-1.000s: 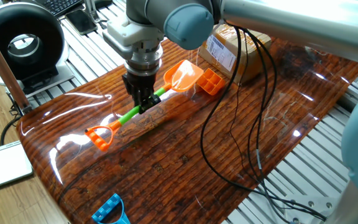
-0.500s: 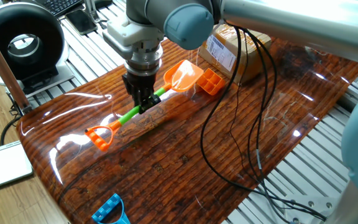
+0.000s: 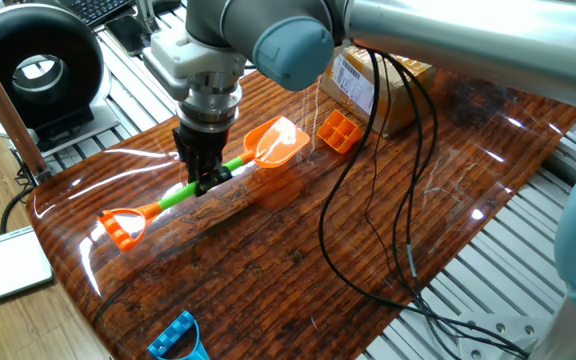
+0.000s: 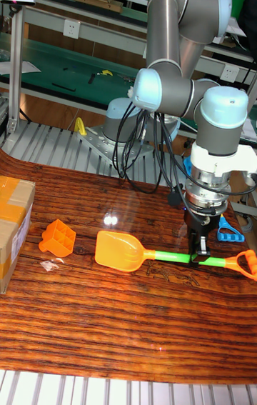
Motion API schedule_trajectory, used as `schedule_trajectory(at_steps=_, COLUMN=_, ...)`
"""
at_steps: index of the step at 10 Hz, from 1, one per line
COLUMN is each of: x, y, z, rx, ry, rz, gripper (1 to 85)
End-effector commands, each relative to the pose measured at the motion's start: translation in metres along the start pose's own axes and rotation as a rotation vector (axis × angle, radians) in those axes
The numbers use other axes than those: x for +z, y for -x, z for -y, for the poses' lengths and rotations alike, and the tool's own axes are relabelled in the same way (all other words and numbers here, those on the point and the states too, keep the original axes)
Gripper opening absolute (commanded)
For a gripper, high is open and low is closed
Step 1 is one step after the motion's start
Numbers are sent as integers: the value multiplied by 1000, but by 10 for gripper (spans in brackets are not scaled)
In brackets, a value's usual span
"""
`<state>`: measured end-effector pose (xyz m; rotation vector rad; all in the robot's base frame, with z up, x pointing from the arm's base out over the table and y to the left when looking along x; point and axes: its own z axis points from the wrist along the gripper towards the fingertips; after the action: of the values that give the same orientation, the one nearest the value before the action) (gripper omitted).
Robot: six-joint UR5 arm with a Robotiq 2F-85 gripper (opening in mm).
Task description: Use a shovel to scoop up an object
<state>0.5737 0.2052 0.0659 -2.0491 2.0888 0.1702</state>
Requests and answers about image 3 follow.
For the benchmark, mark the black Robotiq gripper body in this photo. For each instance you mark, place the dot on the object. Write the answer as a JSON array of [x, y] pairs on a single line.
[[202, 145]]

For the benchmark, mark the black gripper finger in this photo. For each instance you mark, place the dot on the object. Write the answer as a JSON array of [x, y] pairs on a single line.
[[219, 176], [198, 177]]

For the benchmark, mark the orange toy shovel green shaft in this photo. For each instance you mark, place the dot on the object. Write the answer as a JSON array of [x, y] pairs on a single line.
[[278, 142]]

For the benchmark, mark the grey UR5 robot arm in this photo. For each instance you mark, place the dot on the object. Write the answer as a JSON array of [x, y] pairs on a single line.
[[468, 45]]

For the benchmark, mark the wood-grain table mat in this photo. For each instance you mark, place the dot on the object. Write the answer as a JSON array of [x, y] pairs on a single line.
[[268, 260]]

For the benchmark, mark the orange grid toy block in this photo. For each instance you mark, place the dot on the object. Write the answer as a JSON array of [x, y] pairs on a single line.
[[339, 131]]

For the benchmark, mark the black smartphone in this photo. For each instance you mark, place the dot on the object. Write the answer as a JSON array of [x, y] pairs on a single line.
[[123, 32]]

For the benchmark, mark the grey metal stand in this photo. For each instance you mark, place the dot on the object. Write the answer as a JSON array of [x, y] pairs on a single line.
[[147, 15]]

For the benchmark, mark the blue toy tool yellow shaft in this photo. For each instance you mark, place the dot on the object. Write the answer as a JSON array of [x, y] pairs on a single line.
[[175, 332]]

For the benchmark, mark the black keyboard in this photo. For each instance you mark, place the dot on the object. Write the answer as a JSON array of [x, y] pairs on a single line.
[[98, 10]]

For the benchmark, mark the taped cardboard box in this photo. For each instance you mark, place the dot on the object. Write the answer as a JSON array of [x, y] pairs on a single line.
[[403, 95]]

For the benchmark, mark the brown wooden pole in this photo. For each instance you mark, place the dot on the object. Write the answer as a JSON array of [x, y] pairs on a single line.
[[3, 107]]

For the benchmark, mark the white tablet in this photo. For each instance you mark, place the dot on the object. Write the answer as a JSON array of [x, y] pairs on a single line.
[[3, 265]]

